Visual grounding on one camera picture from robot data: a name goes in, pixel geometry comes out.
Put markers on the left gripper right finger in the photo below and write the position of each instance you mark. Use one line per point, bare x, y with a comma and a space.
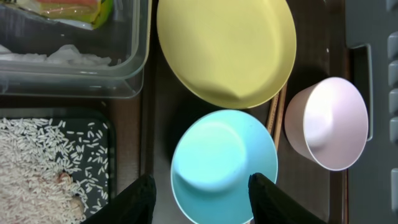
270, 205

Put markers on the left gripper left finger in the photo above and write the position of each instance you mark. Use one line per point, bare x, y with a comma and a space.
134, 205

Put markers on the light blue bowl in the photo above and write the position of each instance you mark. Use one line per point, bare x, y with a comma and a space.
212, 164

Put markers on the white rice pile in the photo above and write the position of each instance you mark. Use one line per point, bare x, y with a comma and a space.
37, 174

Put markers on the green snack wrapper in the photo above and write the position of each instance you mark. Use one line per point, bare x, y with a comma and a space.
84, 14

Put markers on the grey dishwasher rack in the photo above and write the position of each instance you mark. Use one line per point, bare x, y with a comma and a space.
371, 35

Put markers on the black tray bin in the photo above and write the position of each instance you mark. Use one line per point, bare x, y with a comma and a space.
93, 130

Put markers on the left wooden chopstick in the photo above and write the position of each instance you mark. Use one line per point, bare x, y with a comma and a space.
272, 112

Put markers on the wooden chopstick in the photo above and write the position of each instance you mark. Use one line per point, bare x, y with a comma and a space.
279, 116
272, 112

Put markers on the right wooden chopstick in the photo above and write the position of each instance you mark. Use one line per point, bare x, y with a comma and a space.
279, 116

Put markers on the yellow plate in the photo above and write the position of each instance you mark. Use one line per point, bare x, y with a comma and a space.
231, 53

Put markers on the clear plastic bin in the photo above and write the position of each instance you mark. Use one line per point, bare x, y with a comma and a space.
124, 38

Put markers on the dark brown serving tray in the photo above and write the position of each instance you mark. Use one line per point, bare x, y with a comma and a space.
169, 109

